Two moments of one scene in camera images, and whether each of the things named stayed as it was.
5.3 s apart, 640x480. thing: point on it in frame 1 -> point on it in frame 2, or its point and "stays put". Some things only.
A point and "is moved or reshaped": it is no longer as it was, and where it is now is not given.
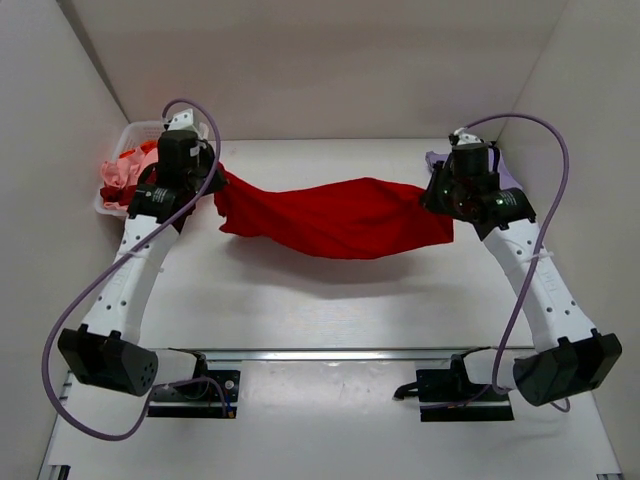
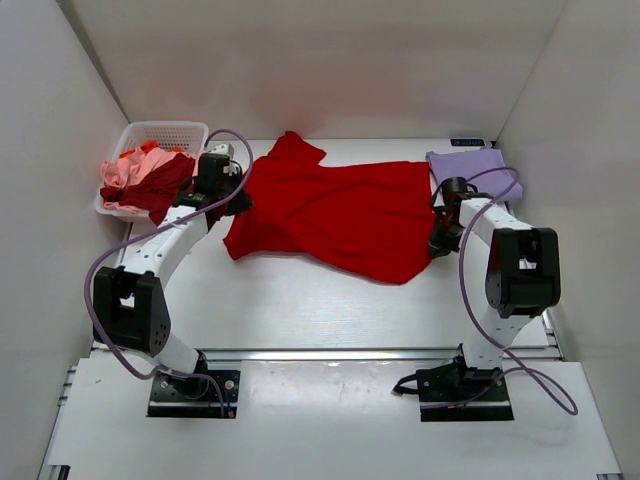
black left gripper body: [202, 167] -> [239, 203]
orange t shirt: [146, 146] stays put
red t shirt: [334, 219] is moved or reshaped
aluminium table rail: [333, 354] stays put
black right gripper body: [445, 195] -> [446, 235]
